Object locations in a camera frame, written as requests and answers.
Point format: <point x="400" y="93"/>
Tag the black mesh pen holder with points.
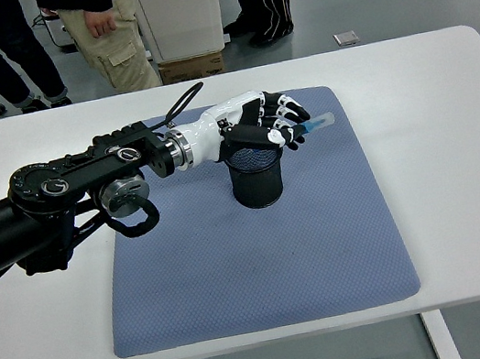
<point x="259" y="185"/>

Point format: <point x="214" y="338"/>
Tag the blue-grey textured mat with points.
<point x="260" y="269"/>

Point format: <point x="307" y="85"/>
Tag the person's hand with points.
<point x="100" y="23"/>

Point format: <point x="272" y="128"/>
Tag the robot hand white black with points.
<point x="209" y="134"/>

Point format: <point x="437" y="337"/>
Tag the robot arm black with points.
<point x="80" y="170"/>

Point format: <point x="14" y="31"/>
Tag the white cabinet foot bar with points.
<point x="227" y="38"/>

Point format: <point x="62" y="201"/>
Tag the silver floor socket plate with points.
<point x="346" y="38"/>

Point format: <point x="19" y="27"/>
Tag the cardboard box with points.
<point x="190" y="68"/>

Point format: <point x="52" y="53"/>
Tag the white table leg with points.
<point x="441" y="339"/>

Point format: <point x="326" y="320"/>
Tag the white upright cabinet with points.
<point x="182" y="8"/>

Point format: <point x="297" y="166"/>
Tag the blue marker with clear cap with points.
<point x="322" y="121"/>

